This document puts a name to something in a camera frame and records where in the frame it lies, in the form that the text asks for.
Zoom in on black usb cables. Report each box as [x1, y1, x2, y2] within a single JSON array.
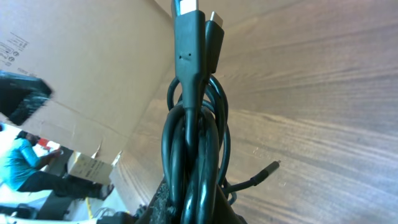
[[160, 0, 281, 224]]

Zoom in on person in teal shirt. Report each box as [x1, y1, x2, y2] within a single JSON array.
[[1, 131, 114, 200]]

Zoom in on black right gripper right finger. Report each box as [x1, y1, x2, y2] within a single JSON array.
[[214, 186, 247, 224]]

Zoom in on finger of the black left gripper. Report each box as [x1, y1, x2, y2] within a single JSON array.
[[1, 70, 53, 126]]

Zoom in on small cardboard box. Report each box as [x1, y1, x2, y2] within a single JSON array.
[[67, 152, 113, 185]]

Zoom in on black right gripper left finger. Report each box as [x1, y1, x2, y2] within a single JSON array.
[[141, 179, 185, 224]]

